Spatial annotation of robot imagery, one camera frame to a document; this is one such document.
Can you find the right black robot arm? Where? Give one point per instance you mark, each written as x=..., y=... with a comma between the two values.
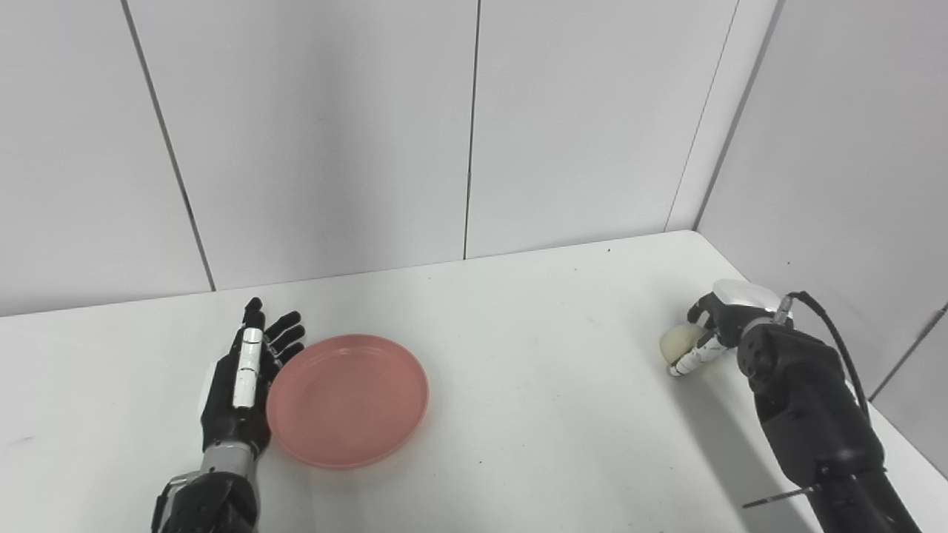
x=815, y=414

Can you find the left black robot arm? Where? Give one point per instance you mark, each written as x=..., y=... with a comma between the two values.
x=211, y=492

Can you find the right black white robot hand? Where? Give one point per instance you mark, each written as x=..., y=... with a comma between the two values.
x=722, y=318

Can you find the pink round plate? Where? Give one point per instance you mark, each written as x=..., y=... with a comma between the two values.
x=348, y=400

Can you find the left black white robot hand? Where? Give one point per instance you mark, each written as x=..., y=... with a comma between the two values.
x=241, y=385

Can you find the cream steamed bun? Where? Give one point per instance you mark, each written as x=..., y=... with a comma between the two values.
x=681, y=342

